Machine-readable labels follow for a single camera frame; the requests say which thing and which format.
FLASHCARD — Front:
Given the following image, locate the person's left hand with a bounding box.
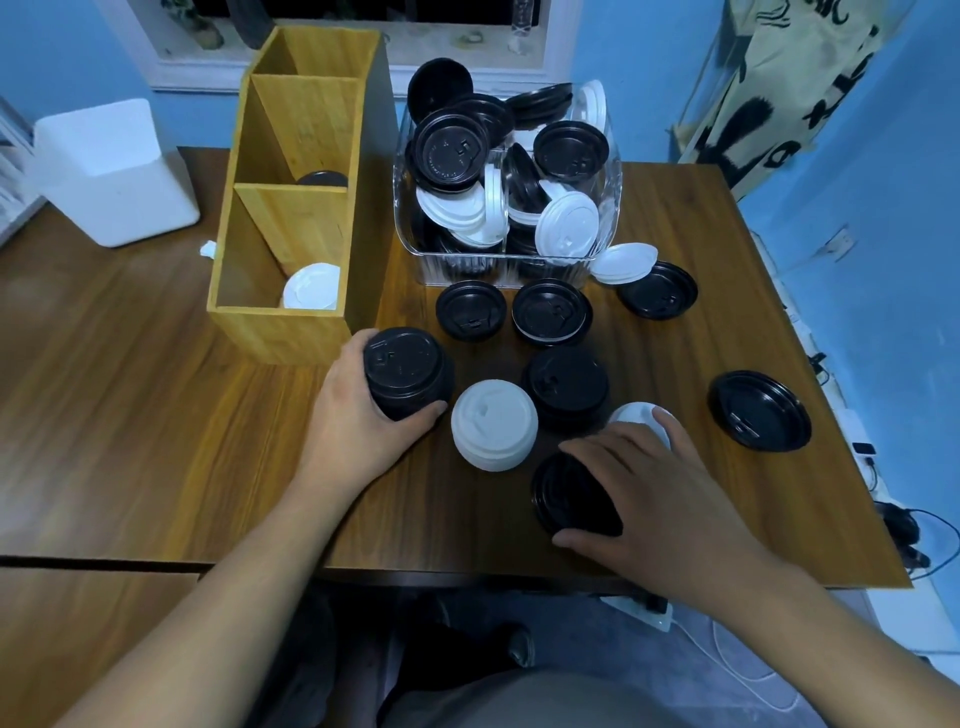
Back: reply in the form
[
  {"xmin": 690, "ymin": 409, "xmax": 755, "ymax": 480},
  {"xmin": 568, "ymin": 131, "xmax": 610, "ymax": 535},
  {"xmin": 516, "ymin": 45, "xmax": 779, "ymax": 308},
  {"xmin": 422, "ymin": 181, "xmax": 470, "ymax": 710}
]
[{"xmin": 294, "ymin": 328, "xmax": 451, "ymax": 507}]

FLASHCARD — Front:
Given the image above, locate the white domed cup lid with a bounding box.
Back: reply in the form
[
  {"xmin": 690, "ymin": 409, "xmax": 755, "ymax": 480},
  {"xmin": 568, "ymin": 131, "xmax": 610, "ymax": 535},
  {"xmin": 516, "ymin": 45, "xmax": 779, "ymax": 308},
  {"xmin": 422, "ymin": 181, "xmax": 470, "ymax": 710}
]
[{"xmin": 449, "ymin": 379, "xmax": 540, "ymax": 474}]

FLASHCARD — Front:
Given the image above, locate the black wired device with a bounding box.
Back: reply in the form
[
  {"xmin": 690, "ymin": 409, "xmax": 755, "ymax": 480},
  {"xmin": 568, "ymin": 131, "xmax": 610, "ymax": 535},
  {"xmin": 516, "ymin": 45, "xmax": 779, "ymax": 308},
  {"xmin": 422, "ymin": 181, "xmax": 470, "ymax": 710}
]
[{"xmin": 873, "ymin": 500, "xmax": 960, "ymax": 583}]

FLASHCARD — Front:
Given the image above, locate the white window frame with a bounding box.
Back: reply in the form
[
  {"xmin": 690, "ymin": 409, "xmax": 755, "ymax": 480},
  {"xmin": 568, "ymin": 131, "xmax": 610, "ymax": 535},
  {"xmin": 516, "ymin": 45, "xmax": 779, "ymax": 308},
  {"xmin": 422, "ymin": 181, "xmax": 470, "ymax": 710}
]
[{"xmin": 93, "ymin": 0, "xmax": 583, "ymax": 95}]

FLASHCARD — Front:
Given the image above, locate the dark shoe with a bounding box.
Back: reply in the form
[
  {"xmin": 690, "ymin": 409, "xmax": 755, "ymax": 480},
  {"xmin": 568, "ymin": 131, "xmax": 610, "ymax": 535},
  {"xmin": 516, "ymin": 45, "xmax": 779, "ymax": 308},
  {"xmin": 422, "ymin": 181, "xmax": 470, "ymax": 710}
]
[{"xmin": 503, "ymin": 622, "xmax": 538, "ymax": 669}]

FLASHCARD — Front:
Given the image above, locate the white foam box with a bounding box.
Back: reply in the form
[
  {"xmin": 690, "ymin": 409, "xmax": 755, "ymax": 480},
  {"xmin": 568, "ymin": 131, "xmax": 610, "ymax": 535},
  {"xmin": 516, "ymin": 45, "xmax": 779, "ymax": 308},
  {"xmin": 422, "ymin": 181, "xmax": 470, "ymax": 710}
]
[{"xmin": 26, "ymin": 97, "xmax": 202, "ymax": 249}]

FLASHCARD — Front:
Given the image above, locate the small potted plant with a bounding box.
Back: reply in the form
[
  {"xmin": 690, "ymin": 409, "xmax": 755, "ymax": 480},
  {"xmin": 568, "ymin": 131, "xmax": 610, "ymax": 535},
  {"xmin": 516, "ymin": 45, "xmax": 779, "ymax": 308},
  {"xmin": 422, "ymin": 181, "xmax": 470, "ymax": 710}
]
[{"xmin": 161, "ymin": 0, "xmax": 225, "ymax": 52}]

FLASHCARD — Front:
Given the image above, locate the clear plastic container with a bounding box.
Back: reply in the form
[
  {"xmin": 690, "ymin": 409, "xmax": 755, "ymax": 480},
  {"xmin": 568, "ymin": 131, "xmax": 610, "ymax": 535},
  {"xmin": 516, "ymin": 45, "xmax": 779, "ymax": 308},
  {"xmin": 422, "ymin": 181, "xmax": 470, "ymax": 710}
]
[{"xmin": 391, "ymin": 89, "xmax": 624, "ymax": 290}]

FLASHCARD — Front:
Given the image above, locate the pile of black and white cup lids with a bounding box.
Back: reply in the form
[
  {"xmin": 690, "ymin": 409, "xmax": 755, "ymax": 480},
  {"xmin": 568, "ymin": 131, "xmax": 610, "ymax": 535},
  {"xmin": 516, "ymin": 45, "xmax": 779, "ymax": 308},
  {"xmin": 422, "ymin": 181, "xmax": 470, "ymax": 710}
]
[{"xmin": 393, "ymin": 57, "xmax": 814, "ymax": 454}]

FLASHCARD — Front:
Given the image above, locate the white cable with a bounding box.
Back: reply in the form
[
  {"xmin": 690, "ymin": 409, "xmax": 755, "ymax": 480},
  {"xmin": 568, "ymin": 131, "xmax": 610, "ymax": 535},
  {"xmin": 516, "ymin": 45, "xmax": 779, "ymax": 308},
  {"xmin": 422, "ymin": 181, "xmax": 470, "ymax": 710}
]
[{"xmin": 671, "ymin": 618, "xmax": 804, "ymax": 714}]

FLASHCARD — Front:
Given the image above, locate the short stack of black lids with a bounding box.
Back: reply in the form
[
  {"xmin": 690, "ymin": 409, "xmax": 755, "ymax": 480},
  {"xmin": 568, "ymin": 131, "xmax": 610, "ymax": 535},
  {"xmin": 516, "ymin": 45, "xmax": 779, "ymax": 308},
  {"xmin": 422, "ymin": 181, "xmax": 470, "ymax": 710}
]
[{"xmin": 522, "ymin": 344, "xmax": 610, "ymax": 414}]

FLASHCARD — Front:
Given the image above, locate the grey shirt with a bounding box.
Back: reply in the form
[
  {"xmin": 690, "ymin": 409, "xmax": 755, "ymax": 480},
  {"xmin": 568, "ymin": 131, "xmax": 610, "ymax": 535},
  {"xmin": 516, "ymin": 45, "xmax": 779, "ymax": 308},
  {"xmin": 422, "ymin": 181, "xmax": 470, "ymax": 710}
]
[{"xmin": 378, "ymin": 671, "xmax": 676, "ymax": 728}]

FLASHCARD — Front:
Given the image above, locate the cream tote bag black print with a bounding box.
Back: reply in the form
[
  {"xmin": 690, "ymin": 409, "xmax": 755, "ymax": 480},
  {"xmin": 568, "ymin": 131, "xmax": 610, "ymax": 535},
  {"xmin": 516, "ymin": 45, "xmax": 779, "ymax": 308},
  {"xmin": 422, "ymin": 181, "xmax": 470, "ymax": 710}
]
[{"xmin": 674, "ymin": 0, "xmax": 898, "ymax": 200}]

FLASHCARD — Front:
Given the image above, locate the white power adapter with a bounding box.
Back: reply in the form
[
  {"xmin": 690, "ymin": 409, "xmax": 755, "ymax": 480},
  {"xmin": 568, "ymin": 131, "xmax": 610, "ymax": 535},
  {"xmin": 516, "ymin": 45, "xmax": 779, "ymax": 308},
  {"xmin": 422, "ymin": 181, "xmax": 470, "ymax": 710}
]
[{"xmin": 599, "ymin": 594, "xmax": 675, "ymax": 633}]

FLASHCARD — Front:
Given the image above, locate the person's left forearm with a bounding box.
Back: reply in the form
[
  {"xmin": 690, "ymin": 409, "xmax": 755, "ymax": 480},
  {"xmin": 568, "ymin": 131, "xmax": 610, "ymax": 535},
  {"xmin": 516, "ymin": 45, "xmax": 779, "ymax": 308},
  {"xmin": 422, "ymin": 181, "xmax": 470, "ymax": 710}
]
[{"xmin": 52, "ymin": 479, "xmax": 361, "ymax": 728}]

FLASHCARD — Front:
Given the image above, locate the dark glass vase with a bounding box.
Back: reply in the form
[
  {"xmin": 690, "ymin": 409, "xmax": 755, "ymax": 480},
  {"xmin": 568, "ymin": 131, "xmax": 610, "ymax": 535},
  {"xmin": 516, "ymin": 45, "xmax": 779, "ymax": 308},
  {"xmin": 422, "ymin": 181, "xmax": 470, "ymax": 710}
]
[{"xmin": 224, "ymin": 0, "xmax": 277, "ymax": 50}]

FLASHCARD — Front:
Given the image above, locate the person's right hand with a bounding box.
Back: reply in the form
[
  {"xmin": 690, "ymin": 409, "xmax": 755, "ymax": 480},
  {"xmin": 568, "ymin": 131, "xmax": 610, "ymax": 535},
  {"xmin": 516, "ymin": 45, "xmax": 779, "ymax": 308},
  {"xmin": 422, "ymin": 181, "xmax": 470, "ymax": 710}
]
[{"xmin": 551, "ymin": 407, "xmax": 798, "ymax": 625}]

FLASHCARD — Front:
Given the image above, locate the wooden three-compartment organizer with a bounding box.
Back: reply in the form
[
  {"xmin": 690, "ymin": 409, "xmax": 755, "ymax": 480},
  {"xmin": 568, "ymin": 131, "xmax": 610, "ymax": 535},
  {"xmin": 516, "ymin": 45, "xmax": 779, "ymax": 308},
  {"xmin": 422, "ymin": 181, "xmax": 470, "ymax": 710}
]
[{"xmin": 206, "ymin": 26, "xmax": 399, "ymax": 367}]

